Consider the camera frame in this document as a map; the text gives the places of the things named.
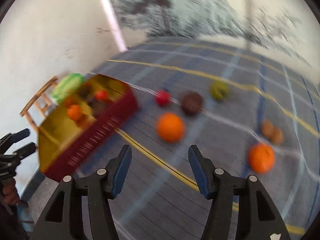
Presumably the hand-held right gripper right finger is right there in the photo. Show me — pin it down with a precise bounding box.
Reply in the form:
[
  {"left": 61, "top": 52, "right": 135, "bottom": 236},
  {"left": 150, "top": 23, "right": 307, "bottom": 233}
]
[{"left": 188, "top": 144, "right": 292, "bottom": 240}]

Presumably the small red fruit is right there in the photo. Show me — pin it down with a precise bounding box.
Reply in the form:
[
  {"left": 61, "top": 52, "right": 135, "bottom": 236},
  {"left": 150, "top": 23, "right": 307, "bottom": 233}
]
[{"left": 155, "top": 90, "right": 172, "bottom": 107}]

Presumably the green persimmon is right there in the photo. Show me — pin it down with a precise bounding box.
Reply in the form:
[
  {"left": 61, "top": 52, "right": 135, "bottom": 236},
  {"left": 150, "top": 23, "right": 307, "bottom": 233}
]
[{"left": 209, "top": 81, "right": 230, "bottom": 102}]

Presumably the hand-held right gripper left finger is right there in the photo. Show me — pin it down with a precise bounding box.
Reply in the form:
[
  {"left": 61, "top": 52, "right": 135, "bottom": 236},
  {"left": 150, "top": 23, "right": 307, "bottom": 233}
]
[{"left": 30, "top": 144, "right": 132, "bottom": 240}]

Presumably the gold and red tin box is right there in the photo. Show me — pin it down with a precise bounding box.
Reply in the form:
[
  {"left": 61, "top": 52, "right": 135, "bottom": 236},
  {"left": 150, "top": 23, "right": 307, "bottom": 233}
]
[{"left": 37, "top": 74, "right": 139, "bottom": 183}]

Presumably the dark brown mangosteen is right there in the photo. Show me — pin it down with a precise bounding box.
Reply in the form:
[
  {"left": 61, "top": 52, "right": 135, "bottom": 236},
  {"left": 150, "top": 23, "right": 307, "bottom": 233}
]
[
  {"left": 180, "top": 92, "right": 204, "bottom": 115},
  {"left": 87, "top": 99, "right": 108, "bottom": 117}
]

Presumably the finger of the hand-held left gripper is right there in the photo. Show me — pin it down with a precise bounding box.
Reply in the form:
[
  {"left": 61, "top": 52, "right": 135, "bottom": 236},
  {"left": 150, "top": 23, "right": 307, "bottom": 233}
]
[
  {"left": 10, "top": 128, "right": 31, "bottom": 142},
  {"left": 13, "top": 142, "right": 37, "bottom": 158}
]

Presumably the person's left hand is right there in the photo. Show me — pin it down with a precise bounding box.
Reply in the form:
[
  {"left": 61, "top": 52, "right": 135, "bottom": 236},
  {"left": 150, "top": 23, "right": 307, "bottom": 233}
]
[{"left": 1, "top": 179, "right": 21, "bottom": 205}]

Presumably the green tissue pack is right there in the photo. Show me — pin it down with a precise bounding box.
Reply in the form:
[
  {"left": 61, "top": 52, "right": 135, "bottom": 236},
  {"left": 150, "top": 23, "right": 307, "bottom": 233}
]
[{"left": 50, "top": 73, "right": 85, "bottom": 104}]

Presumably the red tomato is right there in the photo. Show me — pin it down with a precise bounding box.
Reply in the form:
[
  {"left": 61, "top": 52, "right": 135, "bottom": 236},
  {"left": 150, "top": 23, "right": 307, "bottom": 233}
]
[{"left": 94, "top": 89, "right": 110, "bottom": 102}]

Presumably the grey plaid blanket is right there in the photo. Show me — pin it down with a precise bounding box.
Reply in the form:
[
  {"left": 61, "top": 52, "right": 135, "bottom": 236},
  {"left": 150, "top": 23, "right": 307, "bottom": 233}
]
[{"left": 21, "top": 36, "right": 320, "bottom": 240}]

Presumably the orange mandarin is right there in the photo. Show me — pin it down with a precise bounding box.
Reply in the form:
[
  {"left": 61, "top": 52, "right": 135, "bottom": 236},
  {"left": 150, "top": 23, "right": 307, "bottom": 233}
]
[
  {"left": 247, "top": 143, "right": 276, "bottom": 174},
  {"left": 156, "top": 112, "right": 186, "bottom": 143},
  {"left": 67, "top": 104, "right": 84, "bottom": 121}
]

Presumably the person's left forearm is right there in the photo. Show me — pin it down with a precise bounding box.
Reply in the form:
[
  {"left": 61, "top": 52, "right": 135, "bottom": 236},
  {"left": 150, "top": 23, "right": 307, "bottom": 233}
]
[{"left": 0, "top": 200, "right": 29, "bottom": 240}]

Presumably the landscape painted screen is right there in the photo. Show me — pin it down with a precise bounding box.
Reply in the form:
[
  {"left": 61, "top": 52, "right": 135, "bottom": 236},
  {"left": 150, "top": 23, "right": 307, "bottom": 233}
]
[{"left": 104, "top": 0, "right": 320, "bottom": 68}]

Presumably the wooden chair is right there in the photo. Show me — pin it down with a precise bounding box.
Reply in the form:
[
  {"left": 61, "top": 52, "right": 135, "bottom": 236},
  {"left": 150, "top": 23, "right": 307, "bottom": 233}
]
[{"left": 20, "top": 76, "right": 59, "bottom": 133}]

